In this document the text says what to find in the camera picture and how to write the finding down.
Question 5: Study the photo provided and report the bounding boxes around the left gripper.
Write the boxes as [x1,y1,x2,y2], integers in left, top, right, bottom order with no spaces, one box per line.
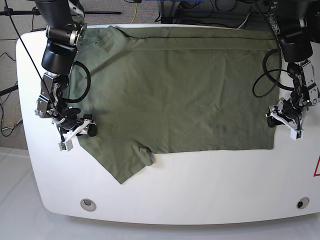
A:
[266,105,302,131]

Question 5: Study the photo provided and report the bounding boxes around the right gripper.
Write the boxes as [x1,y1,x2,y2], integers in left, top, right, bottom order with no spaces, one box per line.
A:
[62,114,97,142]

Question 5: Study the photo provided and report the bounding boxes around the olive green T-shirt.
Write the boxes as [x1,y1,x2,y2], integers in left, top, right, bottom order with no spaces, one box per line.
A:
[76,26,279,184]

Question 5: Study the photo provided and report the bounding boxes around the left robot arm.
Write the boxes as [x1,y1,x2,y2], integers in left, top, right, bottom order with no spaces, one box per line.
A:
[262,0,320,140]

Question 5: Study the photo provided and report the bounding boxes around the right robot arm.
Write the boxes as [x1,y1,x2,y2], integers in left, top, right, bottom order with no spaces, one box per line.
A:
[35,0,97,137]

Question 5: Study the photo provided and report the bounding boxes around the red triangle sticker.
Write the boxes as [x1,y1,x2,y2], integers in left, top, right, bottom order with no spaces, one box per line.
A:
[313,157,320,177]

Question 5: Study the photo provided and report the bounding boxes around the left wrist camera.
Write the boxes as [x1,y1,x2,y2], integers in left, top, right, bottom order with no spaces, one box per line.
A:
[290,129,304,141]

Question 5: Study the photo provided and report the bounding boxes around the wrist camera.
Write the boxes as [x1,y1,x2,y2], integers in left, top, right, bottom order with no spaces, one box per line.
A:
[58,140,73,152]
[290,129,304,141]

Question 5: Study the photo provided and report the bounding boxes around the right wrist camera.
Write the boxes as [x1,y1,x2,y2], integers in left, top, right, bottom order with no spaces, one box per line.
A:
[58,140,73,152]

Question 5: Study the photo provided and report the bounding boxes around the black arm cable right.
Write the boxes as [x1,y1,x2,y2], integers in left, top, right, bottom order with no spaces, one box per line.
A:
[63,61,91,104]

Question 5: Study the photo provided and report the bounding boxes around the left table cable grommet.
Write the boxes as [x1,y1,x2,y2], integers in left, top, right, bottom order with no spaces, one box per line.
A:
[80,198,97,212]

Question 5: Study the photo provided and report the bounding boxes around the table cable grommet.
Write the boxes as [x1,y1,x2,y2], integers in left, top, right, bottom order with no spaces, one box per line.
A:
[296,197,310,209]
[80,198,97,212]

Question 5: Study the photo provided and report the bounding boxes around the right table cable grommet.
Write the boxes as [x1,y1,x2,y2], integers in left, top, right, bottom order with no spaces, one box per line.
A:
[296,197,310,209]

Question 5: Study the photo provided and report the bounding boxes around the black floor cables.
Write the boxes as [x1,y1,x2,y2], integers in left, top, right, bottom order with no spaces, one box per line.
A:
[0,51,23,137]

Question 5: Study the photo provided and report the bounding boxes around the yellow cable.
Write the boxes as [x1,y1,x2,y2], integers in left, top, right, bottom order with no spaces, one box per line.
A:
[131,3,139,25]

